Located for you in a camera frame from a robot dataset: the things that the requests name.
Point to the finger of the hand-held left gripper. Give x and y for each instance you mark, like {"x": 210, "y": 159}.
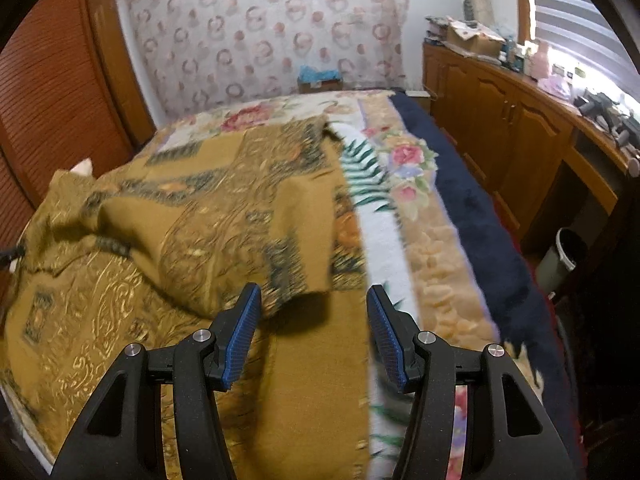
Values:
{"x": 9, "y": 256}

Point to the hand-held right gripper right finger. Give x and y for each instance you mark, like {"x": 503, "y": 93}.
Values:
{"x": 390, "y": 340}

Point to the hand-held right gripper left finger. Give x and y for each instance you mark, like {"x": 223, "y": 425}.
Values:
{"x": 242, "y": 335}

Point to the mustard patterned shirt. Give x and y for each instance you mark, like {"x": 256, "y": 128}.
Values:
{"x": 225, "y": 210}

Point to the floral blanket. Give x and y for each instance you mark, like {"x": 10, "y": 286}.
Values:
{"x": 450, "y": 285}

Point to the white pillow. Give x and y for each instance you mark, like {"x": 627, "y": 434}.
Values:
{"x": 84, "y": 166}

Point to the wooden louvered wardrobe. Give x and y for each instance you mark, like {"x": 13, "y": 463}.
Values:
{"x": 60, "y": 110}

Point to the navy blanket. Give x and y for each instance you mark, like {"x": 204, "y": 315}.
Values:
{"x": 500, "y": 220}

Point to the grey trash bin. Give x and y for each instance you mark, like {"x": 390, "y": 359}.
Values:
{"x": 557, "y": 265}

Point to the wooden sideboard cabinet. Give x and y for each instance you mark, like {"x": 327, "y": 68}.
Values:
{"x": 500, "y": 125}

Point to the cardboard box with label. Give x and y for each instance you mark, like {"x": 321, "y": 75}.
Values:
{"x": 320, "y": 87}

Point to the blue cloth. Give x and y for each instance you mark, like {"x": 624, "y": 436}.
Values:
{"x": 319, "y": 74}

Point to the lavender plastic bag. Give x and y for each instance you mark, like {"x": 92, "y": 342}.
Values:
{"x": 556, "y": 85}

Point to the open cardboard box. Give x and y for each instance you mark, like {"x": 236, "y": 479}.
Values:
{"x": 475, "y": 42}

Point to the small dark bottle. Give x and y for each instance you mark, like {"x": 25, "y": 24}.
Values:
{"x": 511, "y": 52}

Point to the stack of patterned boxes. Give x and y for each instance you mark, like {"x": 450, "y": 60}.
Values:
{"x": 436, "y": 30}

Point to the pink bottle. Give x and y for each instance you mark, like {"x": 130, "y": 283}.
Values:
{"x": 540, "y": 62}

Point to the small round grey fan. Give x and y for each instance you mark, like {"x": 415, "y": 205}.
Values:
{"x": 468, "y": 9}

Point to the striped window blind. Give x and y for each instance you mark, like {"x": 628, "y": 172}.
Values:
{"x": 575, "y": 10}

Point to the wooden window frame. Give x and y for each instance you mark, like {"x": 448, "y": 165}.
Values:
{"x": 522, "y": 0}

